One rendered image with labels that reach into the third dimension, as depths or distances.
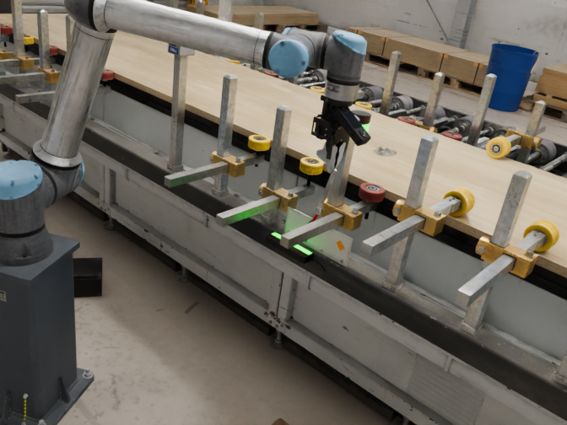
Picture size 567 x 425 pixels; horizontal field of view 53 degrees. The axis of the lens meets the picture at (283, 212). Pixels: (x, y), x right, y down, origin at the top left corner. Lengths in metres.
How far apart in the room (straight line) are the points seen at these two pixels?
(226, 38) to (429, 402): 1.40
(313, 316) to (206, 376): 0.48
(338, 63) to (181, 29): 0.40
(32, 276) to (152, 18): 0.82
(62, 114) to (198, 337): 1.15
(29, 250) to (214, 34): 0.87
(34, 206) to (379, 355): 1.28
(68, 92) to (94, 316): 1.16
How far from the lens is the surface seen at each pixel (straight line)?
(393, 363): 2.17
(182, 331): 2.55
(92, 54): 1.75
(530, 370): 1.60
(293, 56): 1.39
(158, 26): 1.49
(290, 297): 2.33
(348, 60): 1.51
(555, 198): 2.16
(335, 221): 1.69
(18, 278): 1.84
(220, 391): 2.30
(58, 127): 1.86
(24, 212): 1.82
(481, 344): 1.62
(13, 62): 3.18
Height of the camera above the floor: 1.60
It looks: 26 degrees down
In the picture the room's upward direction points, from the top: 8 degrees clockwise
